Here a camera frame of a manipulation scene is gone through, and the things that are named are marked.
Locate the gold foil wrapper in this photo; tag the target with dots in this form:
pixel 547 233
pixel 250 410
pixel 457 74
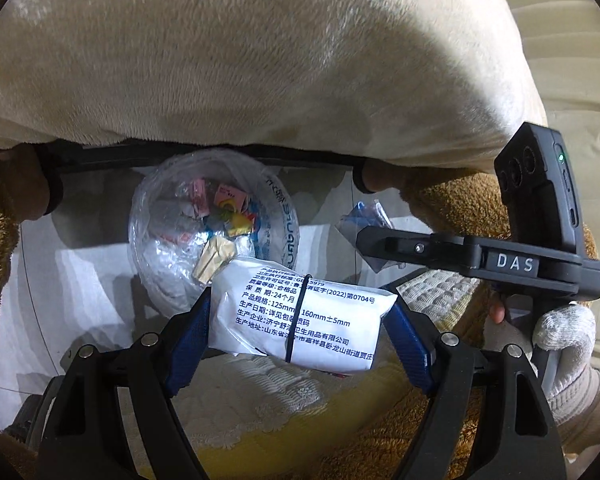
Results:
pixel 212 257

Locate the clear plastic bag of wrappers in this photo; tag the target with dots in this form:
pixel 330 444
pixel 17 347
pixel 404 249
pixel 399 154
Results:
pixel 170 260

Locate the beige plush blanket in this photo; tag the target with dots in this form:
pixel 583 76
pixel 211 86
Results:
pixel 230 60

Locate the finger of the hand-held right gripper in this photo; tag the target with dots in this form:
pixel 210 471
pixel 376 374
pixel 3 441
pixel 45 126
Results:
pixel 410 247

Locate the blue and clear wrapper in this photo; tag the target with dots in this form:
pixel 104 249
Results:
pixel 367 212

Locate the brown plush cloth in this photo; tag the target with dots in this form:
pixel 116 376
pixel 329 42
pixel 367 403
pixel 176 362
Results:
pixel 455 200
pixel 0 310

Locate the white printed tissue packet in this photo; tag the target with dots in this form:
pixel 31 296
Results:
pixel 305 320

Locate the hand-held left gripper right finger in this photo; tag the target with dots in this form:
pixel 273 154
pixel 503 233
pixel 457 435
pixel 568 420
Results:
pixel 405 347

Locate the person's right hand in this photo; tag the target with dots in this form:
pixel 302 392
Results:
pixel 567 330

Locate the black bed frame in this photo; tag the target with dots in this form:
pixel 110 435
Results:
pixel 130 152

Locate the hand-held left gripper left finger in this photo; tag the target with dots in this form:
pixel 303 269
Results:
pixel 190 355

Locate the pile of colourful wrappers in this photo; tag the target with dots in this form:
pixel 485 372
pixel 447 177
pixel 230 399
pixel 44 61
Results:
pixel 225 205

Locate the person's right forearm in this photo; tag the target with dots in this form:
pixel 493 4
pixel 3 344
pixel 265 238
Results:
pixel 592 425

